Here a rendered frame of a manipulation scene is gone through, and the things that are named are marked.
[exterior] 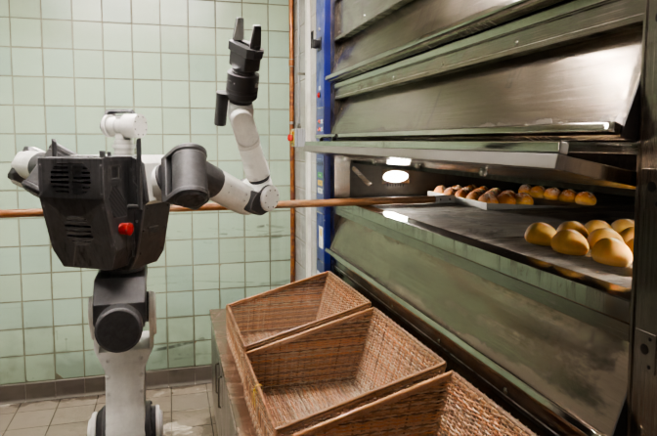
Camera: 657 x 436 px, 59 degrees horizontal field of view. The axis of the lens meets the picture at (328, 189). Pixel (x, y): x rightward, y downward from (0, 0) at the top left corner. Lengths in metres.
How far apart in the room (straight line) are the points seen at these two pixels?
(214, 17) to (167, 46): 0.32
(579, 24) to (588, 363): 0.62
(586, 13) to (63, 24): 2.89
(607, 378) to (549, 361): 0.15
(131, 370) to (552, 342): 1.12
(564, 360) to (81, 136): 2.84
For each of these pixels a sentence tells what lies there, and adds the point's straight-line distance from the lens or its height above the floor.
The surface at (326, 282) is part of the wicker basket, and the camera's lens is 2.69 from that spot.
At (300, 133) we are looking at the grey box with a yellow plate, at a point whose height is 1.48.
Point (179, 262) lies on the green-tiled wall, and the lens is 3.55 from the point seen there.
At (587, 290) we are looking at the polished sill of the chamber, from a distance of 1.17.
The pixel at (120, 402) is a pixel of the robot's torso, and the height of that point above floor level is 0.72.
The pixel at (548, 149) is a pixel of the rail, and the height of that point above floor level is 1.43.
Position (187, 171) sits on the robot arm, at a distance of 1.53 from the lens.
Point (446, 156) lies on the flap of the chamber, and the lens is 1.29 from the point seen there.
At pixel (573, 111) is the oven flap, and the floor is 1.49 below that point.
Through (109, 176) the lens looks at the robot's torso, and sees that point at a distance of 1.52.
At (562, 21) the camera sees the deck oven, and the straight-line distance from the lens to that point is 1.24.
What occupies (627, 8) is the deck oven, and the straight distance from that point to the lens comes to 1.11.
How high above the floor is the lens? 1.44
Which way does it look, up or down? 5 degrees down
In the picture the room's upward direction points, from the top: straight up
